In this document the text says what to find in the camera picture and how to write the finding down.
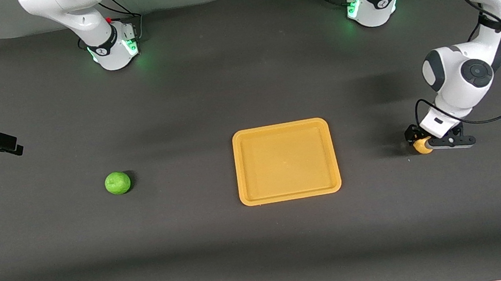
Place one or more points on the yellow potato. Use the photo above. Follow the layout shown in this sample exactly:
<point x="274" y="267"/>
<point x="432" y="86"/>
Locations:
<point x="423" y="147"/>

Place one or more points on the green lime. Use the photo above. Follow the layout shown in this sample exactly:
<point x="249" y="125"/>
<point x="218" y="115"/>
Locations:
<point x="118" y="183"/>

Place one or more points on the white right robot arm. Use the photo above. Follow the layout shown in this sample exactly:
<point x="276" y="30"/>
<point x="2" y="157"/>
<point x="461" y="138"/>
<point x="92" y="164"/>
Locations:
<point x="91" y="20"/>

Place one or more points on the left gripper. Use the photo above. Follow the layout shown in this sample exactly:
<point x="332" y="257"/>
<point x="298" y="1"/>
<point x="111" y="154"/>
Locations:
<point x="410" y="132"/>

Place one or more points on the dark grey table mat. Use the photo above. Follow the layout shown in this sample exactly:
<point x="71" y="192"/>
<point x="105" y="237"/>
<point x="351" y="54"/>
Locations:
<point x="257" y="257"/>

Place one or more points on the orange plastic tray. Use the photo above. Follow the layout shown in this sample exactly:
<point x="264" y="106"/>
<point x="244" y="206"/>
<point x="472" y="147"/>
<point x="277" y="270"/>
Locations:
<point x="286" y="162"/>

